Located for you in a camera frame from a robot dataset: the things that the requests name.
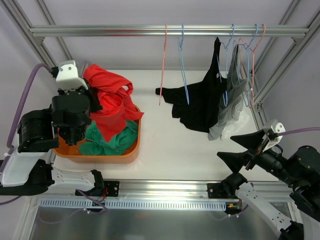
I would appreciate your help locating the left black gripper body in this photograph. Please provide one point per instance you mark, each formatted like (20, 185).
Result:
(92, 100)

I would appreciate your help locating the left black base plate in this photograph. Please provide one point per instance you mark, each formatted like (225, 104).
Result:
(105, 188)

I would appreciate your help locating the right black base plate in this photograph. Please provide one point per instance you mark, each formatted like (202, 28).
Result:
(215, 190)

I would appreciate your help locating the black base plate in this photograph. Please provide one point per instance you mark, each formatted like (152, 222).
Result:
(215, 190)
(105, 188)

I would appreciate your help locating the pink hanger far right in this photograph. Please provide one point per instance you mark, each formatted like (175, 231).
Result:
(253, 75)

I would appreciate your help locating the red tank top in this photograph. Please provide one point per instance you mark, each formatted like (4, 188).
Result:
(114, 95)

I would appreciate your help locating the aluminium hanging rail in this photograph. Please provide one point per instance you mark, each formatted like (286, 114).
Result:
(169, 30)

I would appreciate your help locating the aluminium front rail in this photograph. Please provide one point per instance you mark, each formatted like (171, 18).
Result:
(139, 189)

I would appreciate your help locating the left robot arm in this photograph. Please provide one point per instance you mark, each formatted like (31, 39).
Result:
(26, 173)

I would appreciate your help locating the green tank top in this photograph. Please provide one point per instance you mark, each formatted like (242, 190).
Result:
(95, 144)

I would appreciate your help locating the pink wire hanger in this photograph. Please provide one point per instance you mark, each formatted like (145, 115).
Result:
(163, 63)

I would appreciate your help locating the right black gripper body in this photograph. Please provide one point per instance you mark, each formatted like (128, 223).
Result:
(251, 155)

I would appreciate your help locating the grey tank top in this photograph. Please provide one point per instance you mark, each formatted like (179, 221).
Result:
(236, 88)

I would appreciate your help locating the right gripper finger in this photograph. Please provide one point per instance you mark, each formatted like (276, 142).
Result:
(250, 140)
(235, 161)

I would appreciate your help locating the black tank top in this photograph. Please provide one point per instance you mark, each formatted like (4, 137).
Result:
(200, 113)

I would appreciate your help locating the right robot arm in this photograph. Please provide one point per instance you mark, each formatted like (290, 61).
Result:
(300, 172)

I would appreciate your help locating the blue wire hanger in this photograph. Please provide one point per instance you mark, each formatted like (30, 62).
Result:
(180, 41)

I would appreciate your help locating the orange plastic basket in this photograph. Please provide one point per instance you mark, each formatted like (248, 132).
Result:
(72, 153)

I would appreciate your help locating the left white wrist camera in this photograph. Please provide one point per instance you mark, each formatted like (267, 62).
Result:
(68, 78)

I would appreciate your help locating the white slotted cable duct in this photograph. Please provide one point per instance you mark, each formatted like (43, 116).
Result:
(135, 204)

